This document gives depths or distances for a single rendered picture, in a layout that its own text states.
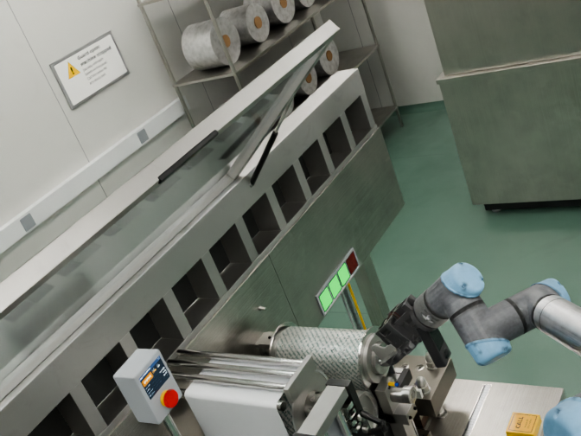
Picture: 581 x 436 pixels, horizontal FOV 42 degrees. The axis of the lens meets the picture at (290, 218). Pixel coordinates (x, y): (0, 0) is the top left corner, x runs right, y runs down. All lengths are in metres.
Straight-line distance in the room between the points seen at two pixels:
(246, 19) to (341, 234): 3.03
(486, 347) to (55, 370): 0.81
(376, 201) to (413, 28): 4.10
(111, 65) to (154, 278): 3.23
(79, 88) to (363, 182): 2.55
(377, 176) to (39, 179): 2.37
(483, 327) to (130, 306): 0.72
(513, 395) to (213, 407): 0.88
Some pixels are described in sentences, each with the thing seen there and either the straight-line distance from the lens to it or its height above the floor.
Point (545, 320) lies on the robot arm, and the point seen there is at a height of 1.43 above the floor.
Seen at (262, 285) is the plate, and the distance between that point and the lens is 1.98.
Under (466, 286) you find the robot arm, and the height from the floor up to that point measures 1.50.
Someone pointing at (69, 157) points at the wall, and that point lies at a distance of 4.54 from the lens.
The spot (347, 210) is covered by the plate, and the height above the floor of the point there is 1.32.
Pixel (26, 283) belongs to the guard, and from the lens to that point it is 1.01.
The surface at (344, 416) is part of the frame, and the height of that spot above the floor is 1.39.
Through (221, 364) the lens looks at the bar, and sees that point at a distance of 1.63.
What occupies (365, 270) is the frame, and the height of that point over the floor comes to 0.95.
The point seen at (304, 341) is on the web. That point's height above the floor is 1.31.
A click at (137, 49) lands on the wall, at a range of 5.03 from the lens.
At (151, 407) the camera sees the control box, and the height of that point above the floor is 1.65.
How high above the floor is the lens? 2.33
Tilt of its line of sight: 24 degrees down
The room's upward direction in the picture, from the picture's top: 22 degrees counter-clockwise
